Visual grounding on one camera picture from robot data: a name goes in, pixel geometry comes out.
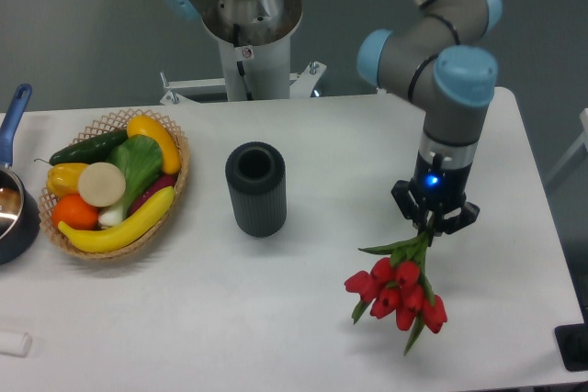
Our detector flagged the blue handled saucepan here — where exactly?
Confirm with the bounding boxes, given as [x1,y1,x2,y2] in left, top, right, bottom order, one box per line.
[1,84,40,265]

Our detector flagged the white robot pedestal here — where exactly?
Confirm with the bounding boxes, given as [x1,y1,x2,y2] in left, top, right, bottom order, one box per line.
[160,0,327,104]

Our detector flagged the orange fruit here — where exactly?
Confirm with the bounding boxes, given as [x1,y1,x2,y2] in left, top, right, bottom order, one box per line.
[51,195,99,230]

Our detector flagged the black device at table edge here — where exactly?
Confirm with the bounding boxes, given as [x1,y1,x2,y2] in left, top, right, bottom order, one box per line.
[554,324,587,372]

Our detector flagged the beige round disc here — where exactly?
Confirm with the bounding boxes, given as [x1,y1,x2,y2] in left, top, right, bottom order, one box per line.
[77,162,126,207]

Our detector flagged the yellow squash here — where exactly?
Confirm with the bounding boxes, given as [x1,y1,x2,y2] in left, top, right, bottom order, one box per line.
[127,114,181,174]

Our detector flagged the green cucumber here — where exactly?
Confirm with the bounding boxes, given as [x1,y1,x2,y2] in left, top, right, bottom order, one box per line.
[35,129,128,166]

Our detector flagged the green bok choy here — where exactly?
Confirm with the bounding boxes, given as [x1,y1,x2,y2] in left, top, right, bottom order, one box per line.
[98,135,163,229]

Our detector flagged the purple eggplant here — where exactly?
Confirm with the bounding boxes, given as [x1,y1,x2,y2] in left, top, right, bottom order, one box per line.
[129,174,176,215]

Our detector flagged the red tulip bouquet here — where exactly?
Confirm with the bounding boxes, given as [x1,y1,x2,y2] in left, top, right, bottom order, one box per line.
[344,226,447,355]

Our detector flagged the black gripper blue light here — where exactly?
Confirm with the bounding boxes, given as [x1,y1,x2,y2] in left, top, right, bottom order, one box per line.
[391,154,481,242]

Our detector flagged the dark grey ribbed vase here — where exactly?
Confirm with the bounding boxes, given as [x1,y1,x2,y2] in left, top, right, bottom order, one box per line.
[225,141,287,238]

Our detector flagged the white chair frame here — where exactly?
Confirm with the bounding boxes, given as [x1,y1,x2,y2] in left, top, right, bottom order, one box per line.
[544,108,587,193]

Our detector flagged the white cylinder object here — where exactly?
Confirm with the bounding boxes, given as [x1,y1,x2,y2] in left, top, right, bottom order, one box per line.
[0,330,33,358]

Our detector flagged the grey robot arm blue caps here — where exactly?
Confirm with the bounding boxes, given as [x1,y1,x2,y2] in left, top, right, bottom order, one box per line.
[164,0,503,236]

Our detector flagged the black pedestal cable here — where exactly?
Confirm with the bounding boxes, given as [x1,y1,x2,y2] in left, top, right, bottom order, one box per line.
[232,23,254,101]

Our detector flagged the yellow banana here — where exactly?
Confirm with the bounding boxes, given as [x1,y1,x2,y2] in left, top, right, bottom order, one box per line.
[58,186,175,253]

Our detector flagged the yellow bell pepper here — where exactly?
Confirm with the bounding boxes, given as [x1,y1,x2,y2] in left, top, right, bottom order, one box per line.
[46,162,88,198]

